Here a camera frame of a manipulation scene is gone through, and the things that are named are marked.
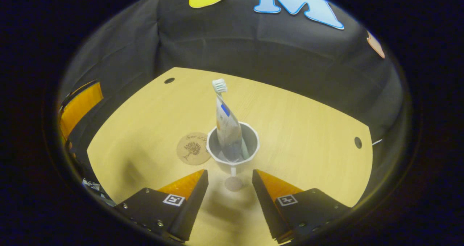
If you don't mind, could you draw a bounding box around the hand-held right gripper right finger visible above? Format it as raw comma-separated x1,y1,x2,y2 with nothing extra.
252,169,351,243

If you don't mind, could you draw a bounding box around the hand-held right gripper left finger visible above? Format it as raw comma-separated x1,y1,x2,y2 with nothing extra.
115,169,209,243

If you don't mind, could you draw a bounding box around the round cork coaster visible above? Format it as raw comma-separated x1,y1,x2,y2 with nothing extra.
177,132,211,166

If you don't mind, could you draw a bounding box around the white cup with wooden handle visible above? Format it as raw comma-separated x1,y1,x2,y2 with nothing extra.
206,122,260,192

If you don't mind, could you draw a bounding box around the white toothpaste tube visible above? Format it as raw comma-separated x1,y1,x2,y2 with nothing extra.
216,94,243,162

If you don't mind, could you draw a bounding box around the white toothbrush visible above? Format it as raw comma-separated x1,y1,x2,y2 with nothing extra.
212,79,250,160

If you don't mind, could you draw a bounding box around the light wooden desktop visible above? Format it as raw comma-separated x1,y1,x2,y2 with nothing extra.
87,67,374,246

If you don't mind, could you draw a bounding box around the black and white patterned object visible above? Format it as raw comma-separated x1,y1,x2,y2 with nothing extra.
81,178,117,207

